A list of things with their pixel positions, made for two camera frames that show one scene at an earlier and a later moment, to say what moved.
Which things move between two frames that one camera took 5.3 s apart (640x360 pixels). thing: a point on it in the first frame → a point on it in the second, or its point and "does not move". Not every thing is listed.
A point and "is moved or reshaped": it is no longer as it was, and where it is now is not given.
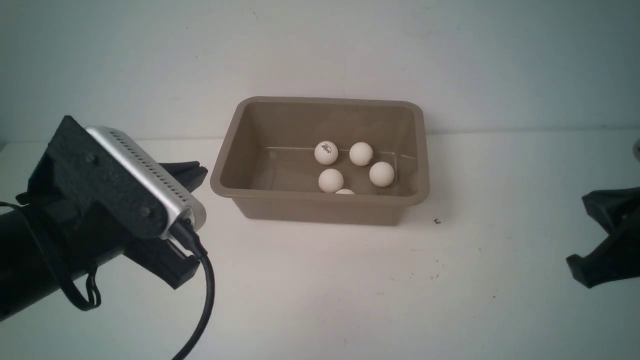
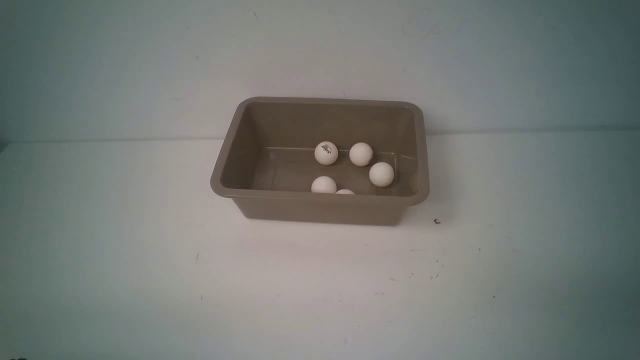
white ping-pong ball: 326,152 does not move
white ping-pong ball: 330,180 is moved or reshaped
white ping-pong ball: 361,154 does not move
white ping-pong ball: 381,174 does not move
